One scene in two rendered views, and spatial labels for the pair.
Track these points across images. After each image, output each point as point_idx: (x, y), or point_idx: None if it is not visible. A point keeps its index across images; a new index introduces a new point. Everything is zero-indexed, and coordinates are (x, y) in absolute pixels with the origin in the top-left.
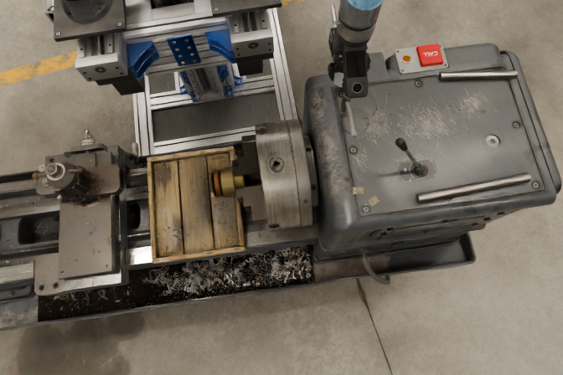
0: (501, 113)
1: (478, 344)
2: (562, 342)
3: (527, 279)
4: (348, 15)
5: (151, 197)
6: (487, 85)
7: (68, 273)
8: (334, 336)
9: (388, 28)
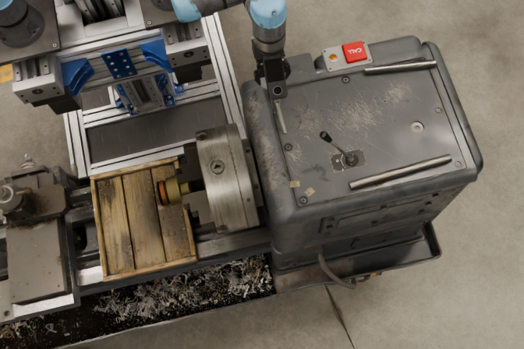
0: (423, 100)
1: None
2: None
3: (517, 278)
4: (258, 33)
5: (97, 216)
6: (409, 76)
7: (19, 297)
8: None
9: (343, 15)
